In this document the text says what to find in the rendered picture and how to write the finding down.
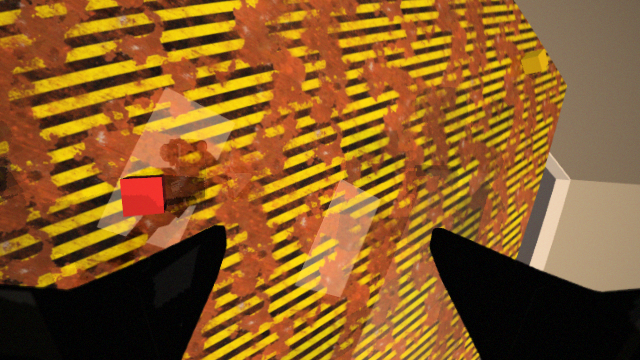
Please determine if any red block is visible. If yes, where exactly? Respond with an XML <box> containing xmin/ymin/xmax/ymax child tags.
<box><xmin>120</xmin><ymin>174</ymin><xmax>167</xmax><ymax>217</ymax></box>

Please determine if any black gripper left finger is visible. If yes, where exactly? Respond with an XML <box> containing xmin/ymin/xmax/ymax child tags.
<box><xmin>0</xmin><ymin>225</ymin><xmax>228</xmax><ymax>360</ymax></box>

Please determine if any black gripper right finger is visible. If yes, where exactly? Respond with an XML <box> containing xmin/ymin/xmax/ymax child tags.
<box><xmin>430</xmin><ymin>228</ymin><xmax>640</xmax><ymax>360</ymax></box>

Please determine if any yellow block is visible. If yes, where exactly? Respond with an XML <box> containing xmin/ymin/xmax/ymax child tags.
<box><xmin>521</xmin><ymin>48</ymin><xmax>548</xmax><ymax>74</ymax></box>

